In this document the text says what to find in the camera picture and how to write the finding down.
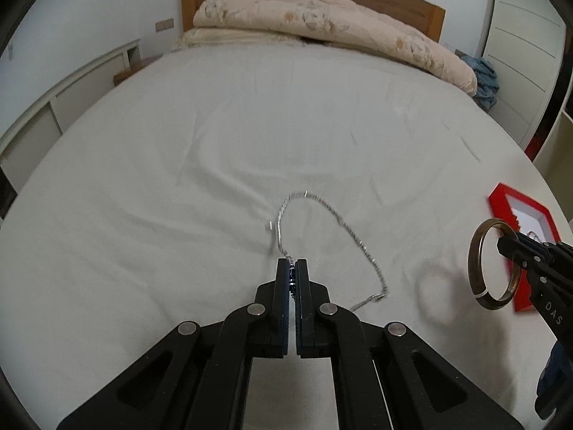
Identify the dark brown bangle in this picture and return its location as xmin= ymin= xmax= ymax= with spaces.
xmin=467 ymin=219 xmax=521 ymax=311

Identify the silver chain necklace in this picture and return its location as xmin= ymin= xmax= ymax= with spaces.
xmin=266 ymin=190 xmax=389 ymax=312

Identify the thin silver bangle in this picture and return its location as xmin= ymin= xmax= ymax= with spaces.
xmin=526 ymin=231 xmax=542 ymax=243

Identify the red jewelry box tray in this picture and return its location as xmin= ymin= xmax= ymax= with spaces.
xmin=488 ymin=183 xmax=562 ymax=315

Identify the blue gloved right hand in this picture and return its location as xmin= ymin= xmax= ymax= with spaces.
xmin=534 ymin=342 xmax=572 ymax=420

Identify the red object by wardrobe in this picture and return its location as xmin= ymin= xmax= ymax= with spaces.
xmin=524 ymin=135 xmax=544 ymax=161

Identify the blue towel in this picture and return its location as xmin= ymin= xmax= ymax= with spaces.
xmin=460 ymin=54 xmax=499 ymax=112

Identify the white bed sheet mattress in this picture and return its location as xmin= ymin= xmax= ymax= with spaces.
xmin=1 ymin=44 xmax=571 ymax=429

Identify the white wardrobe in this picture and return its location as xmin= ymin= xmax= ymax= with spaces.
xmin=484 ymin=0 xmax=565 ymax=149

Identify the white low cabinet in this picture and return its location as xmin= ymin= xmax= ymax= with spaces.
xmin=1 ymin=39 xmax=140 ymax=192

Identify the wooden nightstand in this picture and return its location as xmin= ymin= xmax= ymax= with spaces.
xmin=113 ymin=56 xmax=159 ymax=86

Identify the cream pillow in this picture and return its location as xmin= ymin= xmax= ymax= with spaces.
xmin=171 ymin=27 xmax=303 ymax=52

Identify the pink floral duvet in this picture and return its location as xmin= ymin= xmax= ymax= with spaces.
xmin=192 ymin=0 xmax=477 ymax=96

